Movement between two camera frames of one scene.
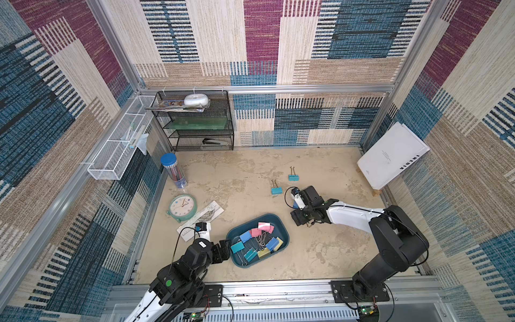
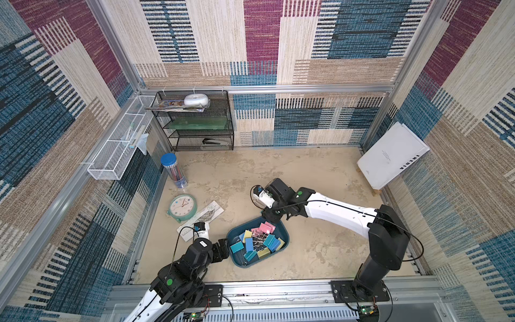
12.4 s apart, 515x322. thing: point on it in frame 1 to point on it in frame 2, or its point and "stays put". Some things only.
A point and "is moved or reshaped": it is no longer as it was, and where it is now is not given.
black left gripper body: (212, 255) stays put
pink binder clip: (255, 232) stays put
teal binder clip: (276, 190) is moved or reshaped
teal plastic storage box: (257, 240) stays put
